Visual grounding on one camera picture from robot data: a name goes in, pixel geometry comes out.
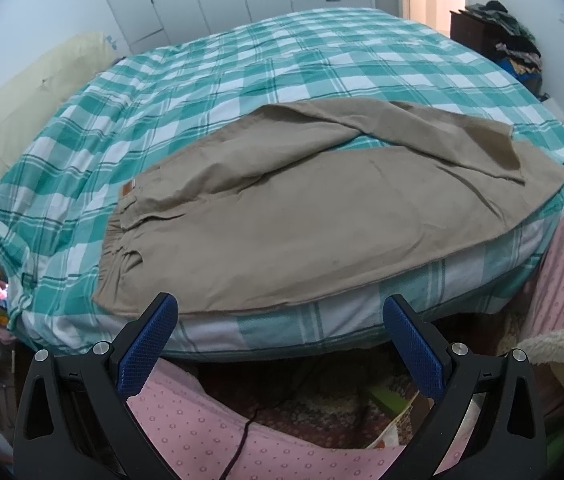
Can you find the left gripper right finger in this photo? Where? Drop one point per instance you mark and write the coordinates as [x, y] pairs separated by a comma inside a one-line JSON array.
[[486, 421]]

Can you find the patterned floor rug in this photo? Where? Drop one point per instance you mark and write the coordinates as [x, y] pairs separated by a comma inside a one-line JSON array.
[[335, 404]]

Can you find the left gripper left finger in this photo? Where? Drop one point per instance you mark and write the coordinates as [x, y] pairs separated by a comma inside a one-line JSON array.
[[74, 421]]

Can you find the khaki pants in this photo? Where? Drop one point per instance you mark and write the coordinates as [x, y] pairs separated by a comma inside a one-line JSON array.
[[300, 201]]

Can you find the dark wooden cabinet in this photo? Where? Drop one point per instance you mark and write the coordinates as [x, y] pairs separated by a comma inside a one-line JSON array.
[[474, 33]]

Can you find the pile of dark clothes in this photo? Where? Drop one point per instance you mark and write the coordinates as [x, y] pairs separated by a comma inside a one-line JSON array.
[[508, 43]]

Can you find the cream padded headboard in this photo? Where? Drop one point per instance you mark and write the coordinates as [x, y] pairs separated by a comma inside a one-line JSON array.
[[33, 96]]

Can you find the pink dotted pajama trousers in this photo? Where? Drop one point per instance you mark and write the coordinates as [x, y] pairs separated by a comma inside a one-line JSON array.
[[200, 439]]

